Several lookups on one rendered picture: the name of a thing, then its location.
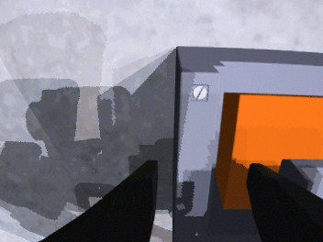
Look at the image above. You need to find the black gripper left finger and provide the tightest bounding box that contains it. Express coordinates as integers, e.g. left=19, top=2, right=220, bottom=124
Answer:
left=40, top=160, right=159, bottom=242

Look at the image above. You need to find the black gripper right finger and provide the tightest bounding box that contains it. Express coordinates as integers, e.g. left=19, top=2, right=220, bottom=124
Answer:
left=246, top=162, right=323, bottom=242

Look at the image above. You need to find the orange l-shaped part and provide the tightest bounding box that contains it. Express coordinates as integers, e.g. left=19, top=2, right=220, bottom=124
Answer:
left=216, top=93, right=323, bottom=210

